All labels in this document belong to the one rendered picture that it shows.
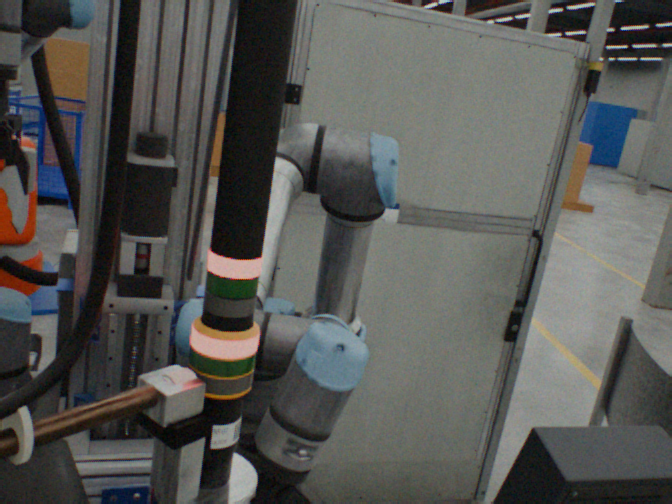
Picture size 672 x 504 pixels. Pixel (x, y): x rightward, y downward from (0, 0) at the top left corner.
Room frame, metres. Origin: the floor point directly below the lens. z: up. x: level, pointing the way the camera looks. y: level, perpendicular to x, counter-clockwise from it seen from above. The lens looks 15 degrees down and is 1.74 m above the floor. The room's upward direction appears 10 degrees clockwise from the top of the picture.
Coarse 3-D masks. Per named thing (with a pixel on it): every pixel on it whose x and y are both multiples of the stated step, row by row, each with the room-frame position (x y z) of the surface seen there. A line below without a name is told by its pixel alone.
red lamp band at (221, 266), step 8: (208, 256) 0.39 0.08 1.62; (216, 256) 0.38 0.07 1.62; (208, 264) 0.38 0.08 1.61; (216, 264) 0.38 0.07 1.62; (224, 264) 0.38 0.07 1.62; (232, 264) 0.38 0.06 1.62; (240, 264) 0.38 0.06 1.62; (248, 264) 0.38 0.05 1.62; (256, 264) 0.38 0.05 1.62; (216, 272) 0.38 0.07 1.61; (224, 272) 0.38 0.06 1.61; (232, 272) 0.38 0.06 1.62; (240, 272) 0.38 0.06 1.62; (248, 272) 0.38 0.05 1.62; (256, 272) 0.39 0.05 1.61
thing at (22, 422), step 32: (128, 0) 0.32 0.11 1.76; (128, 32) 0.32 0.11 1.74; (128, 64) 0.32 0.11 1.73; (128, 96) 0.32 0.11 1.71; (128, 128) 0.32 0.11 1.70; (96, 256) 0.31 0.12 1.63; (96, 288) 0.31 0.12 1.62; (96, 320) 0.31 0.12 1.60; (64, 352) 0.30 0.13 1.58; (32, 384) 0.29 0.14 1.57; (0, 416) 0.27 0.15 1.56
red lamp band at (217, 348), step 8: (192, 328) 0.38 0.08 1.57; (192, 336) 0.38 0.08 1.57; (200, 336) 0.37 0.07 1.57; (256, 336) 0.39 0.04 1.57; (192, 344) 0.38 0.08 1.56; (200, 344) 0.37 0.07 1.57; (208, 344) 0.37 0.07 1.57; (216, 344) 0.37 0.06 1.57; (224, 344) 0.37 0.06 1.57; (232, 344) 0.37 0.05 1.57; (240, 344) 0.37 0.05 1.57; (248, 344) 0.38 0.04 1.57; (256, 344) 0.39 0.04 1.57; (208, 352) 0.37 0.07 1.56; (216, 352) 0.37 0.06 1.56; (224, 352) 0.37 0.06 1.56; (232, 352) 0.37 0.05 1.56; (240, 352) 0.38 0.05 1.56; (248, 352) 0.38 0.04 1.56
